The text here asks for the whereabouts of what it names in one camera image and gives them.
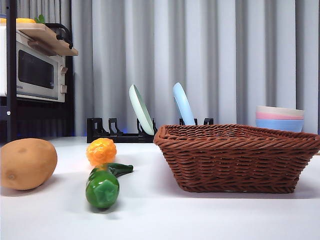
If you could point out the pale green plate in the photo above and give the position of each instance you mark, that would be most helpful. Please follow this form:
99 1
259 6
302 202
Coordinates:
140 110

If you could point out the brown potato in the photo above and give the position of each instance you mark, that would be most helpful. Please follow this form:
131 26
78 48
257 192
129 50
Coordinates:
25 162

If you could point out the black dish rack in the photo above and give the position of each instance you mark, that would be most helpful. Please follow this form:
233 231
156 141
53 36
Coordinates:
100 138

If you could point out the light blue plate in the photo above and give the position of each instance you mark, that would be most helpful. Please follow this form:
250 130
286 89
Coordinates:
183 105

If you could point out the orange yellow corn cob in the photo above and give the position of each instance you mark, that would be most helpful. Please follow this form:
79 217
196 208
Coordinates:
100 151

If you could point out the black shelf frame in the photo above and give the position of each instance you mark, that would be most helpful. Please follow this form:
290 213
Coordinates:
11 75

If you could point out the wooden cutting board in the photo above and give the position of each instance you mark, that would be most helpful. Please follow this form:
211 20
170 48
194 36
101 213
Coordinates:
47 37

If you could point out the beige toaster oven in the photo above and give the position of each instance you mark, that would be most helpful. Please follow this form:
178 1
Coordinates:
37 70

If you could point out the yellow fruit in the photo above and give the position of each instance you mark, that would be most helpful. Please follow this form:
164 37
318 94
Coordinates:
25 21

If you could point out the grey pleated curtain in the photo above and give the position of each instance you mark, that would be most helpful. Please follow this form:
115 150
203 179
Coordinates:
225 50

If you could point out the green cucumber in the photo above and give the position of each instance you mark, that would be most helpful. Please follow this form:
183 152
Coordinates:
100 190

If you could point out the beige bowl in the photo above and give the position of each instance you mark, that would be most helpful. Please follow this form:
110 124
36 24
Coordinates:
280 110

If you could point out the blue bowl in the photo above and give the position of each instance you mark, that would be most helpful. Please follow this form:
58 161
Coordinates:
280 125

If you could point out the brown wicker basket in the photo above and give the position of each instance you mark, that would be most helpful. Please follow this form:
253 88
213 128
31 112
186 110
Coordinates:
225 162

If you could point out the white appliance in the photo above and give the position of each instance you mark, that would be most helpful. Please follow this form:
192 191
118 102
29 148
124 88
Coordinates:
3 62

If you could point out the green leaf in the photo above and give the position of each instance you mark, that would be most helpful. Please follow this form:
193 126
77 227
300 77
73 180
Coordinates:
40 19

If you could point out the pink bowl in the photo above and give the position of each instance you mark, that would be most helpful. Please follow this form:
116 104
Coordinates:
275 116

